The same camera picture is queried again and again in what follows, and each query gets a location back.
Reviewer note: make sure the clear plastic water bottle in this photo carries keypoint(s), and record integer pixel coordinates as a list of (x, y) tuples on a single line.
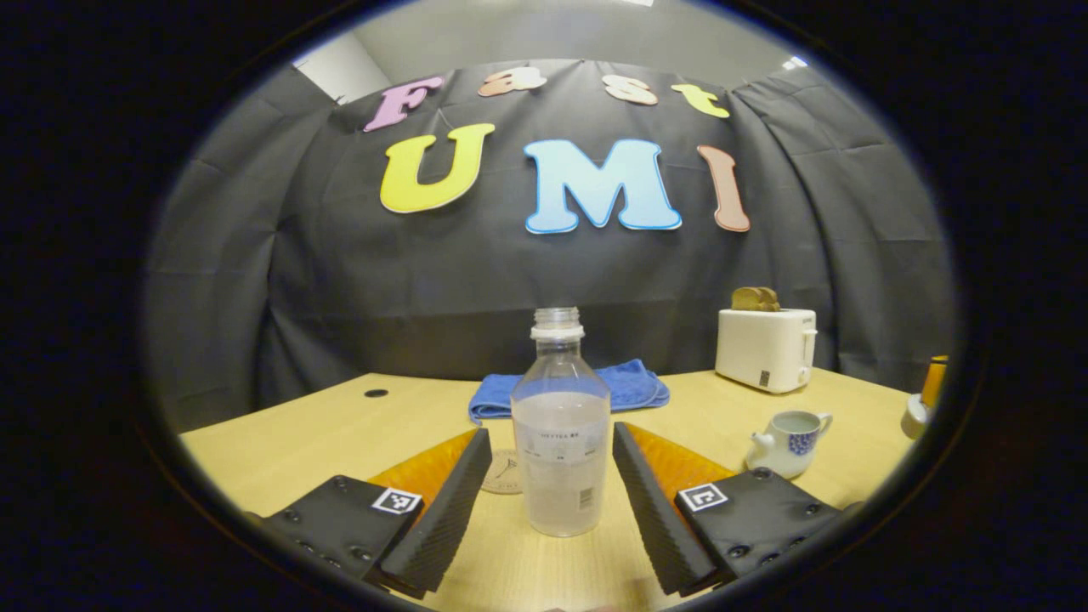
[(561, 459)]

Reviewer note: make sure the blue folded towel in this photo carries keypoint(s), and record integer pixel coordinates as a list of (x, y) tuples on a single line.
[(633, 387)]

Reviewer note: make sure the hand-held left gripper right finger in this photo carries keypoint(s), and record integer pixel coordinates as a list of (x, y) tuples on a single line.
[(654, 518)]

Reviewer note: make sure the brown toast slice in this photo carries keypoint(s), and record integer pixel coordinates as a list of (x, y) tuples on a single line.
[(774, 300), (750, 299)]

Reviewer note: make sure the round brown coaster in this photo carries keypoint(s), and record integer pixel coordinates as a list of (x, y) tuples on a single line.
[(501, 474)]

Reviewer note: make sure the white toaster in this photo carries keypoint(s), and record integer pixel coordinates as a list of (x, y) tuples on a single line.
[(761, 348)]

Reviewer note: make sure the white blue-patterned teacup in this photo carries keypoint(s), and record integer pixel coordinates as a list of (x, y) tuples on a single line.
[(786, 446)]

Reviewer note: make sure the ceiling light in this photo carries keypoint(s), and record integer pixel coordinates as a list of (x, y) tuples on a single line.
[(795, 62)]

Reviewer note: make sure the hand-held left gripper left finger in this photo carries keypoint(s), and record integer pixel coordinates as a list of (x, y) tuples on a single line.
[(442, 518)]

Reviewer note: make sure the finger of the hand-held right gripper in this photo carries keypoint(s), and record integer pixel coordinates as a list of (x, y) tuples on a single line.
[(934, 382)]

